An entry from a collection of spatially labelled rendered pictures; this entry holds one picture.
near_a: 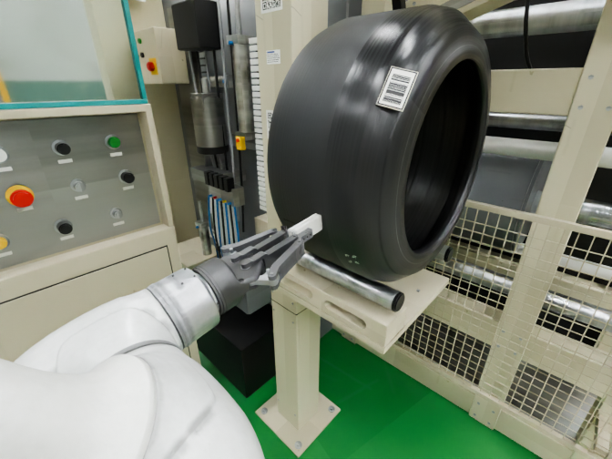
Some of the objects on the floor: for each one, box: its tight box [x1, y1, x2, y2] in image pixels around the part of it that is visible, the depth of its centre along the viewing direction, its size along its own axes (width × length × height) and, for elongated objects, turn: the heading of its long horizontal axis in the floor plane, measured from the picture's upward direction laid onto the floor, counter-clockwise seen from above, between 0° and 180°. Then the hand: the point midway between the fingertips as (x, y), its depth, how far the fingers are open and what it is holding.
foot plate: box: [255, 392, 341, 457], centre depth 138 cm, size 27×27×2 cm
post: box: [255, 0, 328, 431], centre depth 86 cm, size 13×13×250 cm
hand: (306, 229), depth 54 cm, fingers closed
